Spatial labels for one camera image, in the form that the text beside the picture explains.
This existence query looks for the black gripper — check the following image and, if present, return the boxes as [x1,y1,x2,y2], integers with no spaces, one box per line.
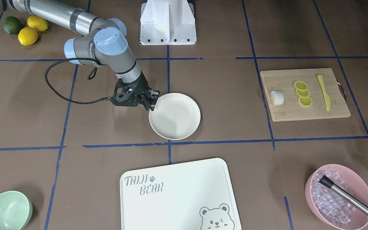
[111,73,160,111]

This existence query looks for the cream round plate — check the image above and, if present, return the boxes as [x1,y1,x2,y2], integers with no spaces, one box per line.
[149,93,201,140]

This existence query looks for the white steamed bun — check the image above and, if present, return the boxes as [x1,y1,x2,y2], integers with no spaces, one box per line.
[271,90,285,106]

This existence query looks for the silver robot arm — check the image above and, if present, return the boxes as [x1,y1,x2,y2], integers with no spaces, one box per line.
[2,0,160,111]

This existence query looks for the white bear-print tray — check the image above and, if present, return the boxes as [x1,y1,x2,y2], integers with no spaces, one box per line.
[120,158,242,230]

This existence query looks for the bamboo cutting board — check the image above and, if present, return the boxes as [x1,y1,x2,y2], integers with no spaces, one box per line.
[260,68,351,122]

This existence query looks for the yellow lemon, front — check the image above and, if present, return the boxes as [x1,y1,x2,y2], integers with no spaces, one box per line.
[18,27,39,46]

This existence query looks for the yellow lemon, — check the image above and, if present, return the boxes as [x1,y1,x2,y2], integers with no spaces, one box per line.
[27,15,49,32]
[18,27,39,46]

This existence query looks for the yellow lemon, rear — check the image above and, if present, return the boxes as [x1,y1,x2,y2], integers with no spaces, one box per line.
[27,15,49,32]

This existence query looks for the lemon slice, top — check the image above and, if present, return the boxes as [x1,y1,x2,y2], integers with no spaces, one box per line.
[293,80,308,92]

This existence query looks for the lemon slice, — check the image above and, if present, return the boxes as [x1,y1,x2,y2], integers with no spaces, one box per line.
[293,80,308,92]
[295,90,311,98]
[298,97,313,108]

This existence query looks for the lemon slice, middle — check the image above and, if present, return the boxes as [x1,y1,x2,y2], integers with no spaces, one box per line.
[295,90,311,98]

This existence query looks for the lemon slice, bottom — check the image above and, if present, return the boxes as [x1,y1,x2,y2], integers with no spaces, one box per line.
[298,97,313,108]

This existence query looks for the green lime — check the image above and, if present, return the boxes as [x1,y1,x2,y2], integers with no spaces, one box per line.
[3,16,23,35]

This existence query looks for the yellow plastic knife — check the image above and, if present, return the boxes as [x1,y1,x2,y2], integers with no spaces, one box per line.
[317,74,331,111]

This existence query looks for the light green bowl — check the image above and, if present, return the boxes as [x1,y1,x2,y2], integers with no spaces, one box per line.
[0,191,33,230]

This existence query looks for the clear ice cubes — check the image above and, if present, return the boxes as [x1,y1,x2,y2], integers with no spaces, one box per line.
[310,170,357,227]

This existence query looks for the pink bowl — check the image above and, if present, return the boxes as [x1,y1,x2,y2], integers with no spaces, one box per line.
[305,164,368,230]

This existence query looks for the steel tool with black tip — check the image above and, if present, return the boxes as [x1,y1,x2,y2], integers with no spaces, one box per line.
[319,176,368,216]

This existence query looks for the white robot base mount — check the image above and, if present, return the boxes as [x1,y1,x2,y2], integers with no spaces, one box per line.
[139,0,197,45]

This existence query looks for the black braided cable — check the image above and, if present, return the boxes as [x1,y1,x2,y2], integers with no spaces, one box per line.
[45,57,112,105]

